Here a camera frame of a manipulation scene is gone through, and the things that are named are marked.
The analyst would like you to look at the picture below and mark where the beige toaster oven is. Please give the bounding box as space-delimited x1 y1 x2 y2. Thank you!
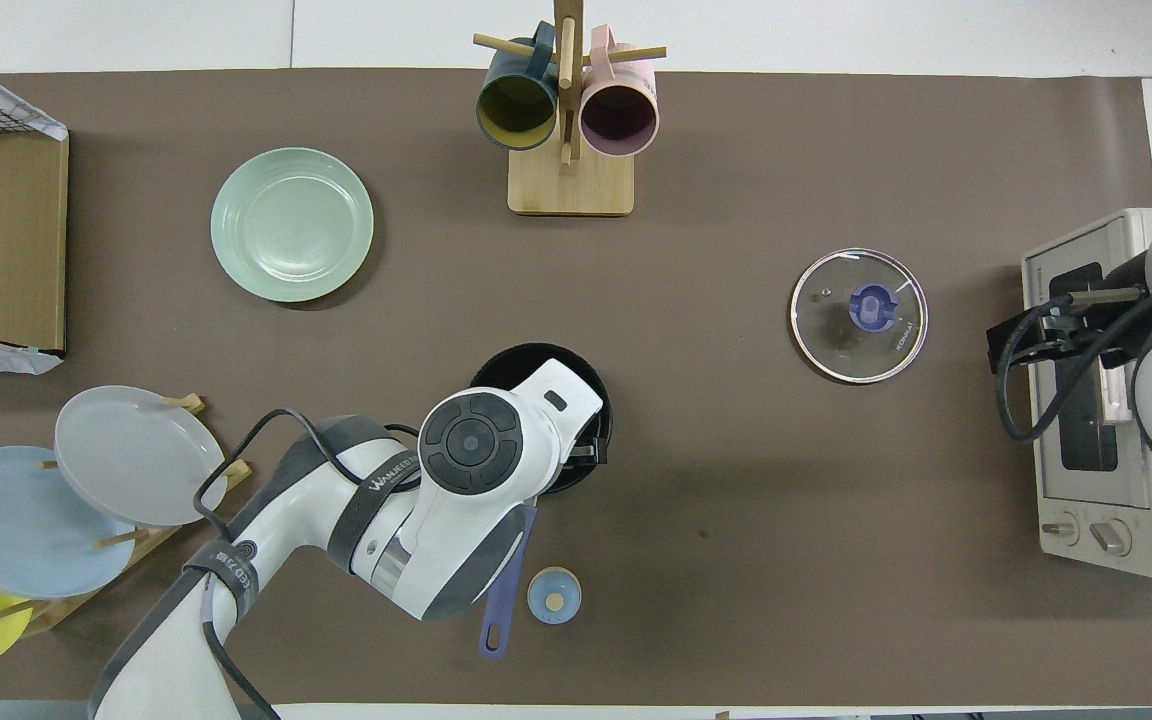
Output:
1021 207 1152 581

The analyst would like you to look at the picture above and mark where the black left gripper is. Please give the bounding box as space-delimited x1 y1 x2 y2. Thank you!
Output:
558 404 613 471

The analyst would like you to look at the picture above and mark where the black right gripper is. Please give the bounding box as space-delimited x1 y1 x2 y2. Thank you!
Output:
986 284 1152 377

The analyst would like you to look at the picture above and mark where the brown paper table mat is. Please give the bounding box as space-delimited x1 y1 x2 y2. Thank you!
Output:
0 68 1152 706

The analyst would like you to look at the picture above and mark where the pink mug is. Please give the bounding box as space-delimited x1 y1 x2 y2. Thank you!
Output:
579 25 660 158

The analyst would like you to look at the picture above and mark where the light blue plate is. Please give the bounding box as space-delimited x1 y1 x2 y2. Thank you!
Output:
0 445 137 600

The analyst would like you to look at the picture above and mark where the light green plate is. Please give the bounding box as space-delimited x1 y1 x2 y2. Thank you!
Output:
210 147 375 304

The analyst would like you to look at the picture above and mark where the wooden dish rack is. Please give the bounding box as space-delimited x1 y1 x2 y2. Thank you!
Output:
0 393 254 638

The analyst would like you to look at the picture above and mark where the grey plate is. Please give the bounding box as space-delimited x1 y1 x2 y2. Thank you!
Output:
54 385 229 528

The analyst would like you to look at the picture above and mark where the glass lid purple knob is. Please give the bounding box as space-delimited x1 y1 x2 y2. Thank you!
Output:
789 247 930 386

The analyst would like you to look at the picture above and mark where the black pot purple handle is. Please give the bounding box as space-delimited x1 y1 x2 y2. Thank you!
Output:
469 343 615 661

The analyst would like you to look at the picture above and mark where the wooden mug tree stand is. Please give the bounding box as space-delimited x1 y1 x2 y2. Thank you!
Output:
473 0 668 217

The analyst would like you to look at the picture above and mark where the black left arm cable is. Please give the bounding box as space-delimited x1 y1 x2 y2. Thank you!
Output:
193 407 419 720

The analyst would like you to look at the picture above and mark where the dark blue mug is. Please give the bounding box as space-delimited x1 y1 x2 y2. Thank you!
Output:
476 22 561 152

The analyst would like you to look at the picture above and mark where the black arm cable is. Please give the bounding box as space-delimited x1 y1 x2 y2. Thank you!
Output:
193 407 419 720
996 280 1152 446

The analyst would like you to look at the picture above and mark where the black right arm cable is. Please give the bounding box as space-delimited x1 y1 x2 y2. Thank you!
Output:
996 280 1152 446

